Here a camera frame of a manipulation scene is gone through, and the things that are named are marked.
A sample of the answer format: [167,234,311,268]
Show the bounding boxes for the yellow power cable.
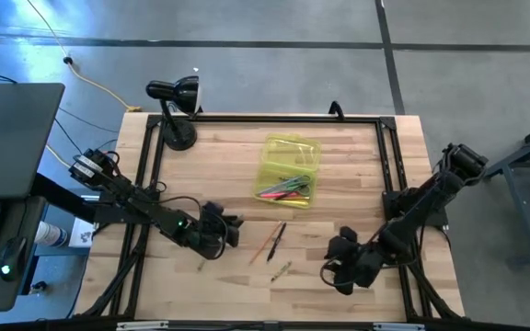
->
[25,0,145,114]

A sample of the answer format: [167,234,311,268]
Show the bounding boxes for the dark grey desk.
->
[0,82,66,314]

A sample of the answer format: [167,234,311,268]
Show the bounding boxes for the white printed card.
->
[68,217,97,249]

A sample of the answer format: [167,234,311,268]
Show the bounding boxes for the black table clamp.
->
[328,100,346,122]

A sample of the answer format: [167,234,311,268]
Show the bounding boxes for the silver metal bracket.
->
[116,321,170,331]
[373,322,427,331]

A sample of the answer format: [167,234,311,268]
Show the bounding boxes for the black aluminium table frame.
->
[74,112,467,324]

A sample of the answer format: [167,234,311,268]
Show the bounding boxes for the white paper cup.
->
[33,221,70,248]

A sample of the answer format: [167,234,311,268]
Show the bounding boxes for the black desk lamp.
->
[144,75,204,152]

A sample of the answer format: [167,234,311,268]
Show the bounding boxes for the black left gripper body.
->
[186,215,235,261]

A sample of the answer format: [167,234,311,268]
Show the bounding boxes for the dark green crayon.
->
[270,260,294,283]

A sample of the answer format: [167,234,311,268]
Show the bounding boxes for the orange pencil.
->
[248,220,284,267]

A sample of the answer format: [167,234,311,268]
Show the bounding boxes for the black pen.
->
[273,187,304,201]

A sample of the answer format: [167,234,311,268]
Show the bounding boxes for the black computer mouse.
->
[0,236,28,282]

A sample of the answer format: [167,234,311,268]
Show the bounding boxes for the black marker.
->
[266,222,288,264]

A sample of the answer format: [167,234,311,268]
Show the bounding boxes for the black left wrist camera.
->
[200,200,225,224]

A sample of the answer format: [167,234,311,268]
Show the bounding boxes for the green-handled scissors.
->
[259,175,313,198]

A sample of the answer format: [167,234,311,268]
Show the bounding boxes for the yellow translucent supply box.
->
[251,132,323,211]

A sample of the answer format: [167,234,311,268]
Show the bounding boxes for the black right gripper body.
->
[326,238,384,289]

